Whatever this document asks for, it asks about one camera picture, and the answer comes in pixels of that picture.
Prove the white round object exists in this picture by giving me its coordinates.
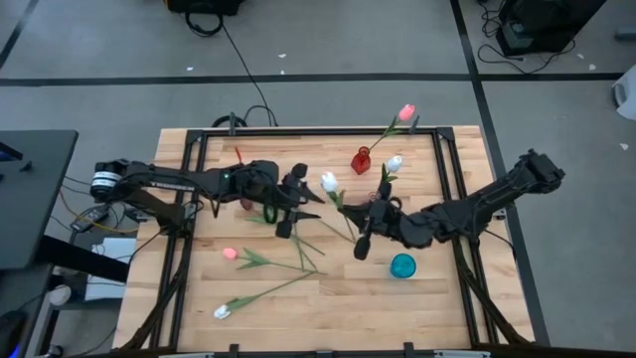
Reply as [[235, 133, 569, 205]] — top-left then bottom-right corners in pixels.
[[48, 283, 74, 307]]

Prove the black equipment case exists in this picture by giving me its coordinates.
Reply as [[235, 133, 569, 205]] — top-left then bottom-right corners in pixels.
[[496, 0, 608, 57]]

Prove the black desk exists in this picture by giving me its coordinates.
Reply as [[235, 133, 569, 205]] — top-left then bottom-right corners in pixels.
[[0, 129, 80, 270]]

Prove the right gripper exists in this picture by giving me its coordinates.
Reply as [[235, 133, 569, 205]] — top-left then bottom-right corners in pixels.
[[340, 181, 403, 263]]

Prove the black cabinet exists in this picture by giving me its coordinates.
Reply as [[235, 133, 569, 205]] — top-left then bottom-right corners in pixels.
[[166, 0, 245, 16]]

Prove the black device with blue light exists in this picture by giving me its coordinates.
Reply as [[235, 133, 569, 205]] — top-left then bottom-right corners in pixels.
[[0, 308, 29, 358]]

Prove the black power adapter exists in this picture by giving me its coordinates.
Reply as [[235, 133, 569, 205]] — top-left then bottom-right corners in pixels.
[[69, 205, 111, 234]]

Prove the yellow floor cable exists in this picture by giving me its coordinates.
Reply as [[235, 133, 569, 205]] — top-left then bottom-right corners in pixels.
[[58, 190, 140, 235]]

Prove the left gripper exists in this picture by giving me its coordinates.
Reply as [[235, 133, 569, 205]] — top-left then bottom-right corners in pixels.
[[270, 162, 327, 241]]

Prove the white plastic object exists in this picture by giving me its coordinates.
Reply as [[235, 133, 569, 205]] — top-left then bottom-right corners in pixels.
[[611, 64, 636, 121]]

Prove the white box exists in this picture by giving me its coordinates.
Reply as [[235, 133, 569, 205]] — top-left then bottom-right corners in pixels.
[[83, 237, 138, 302]]

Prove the black aluminium table frame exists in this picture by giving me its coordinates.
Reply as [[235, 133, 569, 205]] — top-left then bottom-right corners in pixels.
[[121, 126, 533, 352]]

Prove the black floor cable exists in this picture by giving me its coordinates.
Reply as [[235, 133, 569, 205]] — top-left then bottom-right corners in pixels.
[[184, 8, 279, 128]]

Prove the white artificial tulip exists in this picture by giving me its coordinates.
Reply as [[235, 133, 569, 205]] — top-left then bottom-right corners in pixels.
[[380, 154, 404, 196], [213, 270, 319, 321], [320, 171, 358, 245]]

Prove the red glass vase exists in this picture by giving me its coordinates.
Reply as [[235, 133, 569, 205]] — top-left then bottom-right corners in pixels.
[[350, 145, 373, 176]]

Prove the teal glass vase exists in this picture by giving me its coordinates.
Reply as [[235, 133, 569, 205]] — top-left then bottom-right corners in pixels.
[[389, 253, 417, 279]]

